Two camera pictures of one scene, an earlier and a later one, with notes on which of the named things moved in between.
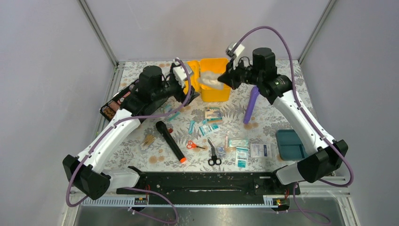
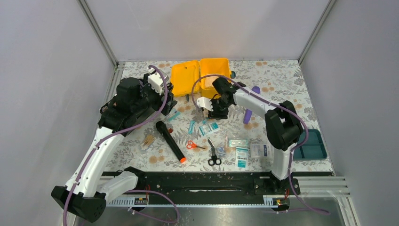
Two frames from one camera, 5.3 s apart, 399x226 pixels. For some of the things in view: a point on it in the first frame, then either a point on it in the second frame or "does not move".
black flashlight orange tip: [161, 127] does not move
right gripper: [229, 76] to [216, 115]
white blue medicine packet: [260, 150] does not move
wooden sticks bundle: [149, 139] does not move
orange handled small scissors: [190, 145] does not move
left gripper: [181, 96] to [160, 102]
